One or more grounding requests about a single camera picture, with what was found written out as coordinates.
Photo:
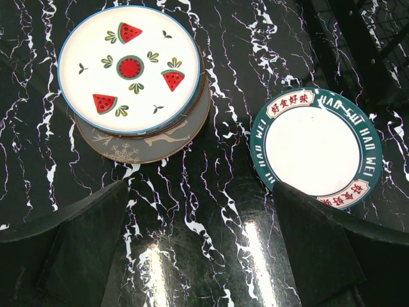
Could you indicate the dark green rimmed plate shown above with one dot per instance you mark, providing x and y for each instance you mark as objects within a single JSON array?
[{"x": 318, "y": 142}]

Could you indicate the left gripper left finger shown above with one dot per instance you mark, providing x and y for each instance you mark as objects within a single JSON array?
[{"x": 64, "y": 258}]

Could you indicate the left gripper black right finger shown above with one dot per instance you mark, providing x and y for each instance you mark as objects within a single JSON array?
[{"x": 338, "y": 259}]

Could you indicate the stack of plates under white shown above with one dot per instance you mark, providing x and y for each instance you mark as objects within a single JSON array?
[{"x": 159, "y": 147}]

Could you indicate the black wire dish rack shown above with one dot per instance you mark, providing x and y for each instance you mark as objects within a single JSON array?
[{"x": 378, "y": 86}]

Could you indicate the white watermelon pattern plate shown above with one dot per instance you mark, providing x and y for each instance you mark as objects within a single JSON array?
[{"x": 116, "y": 32}]

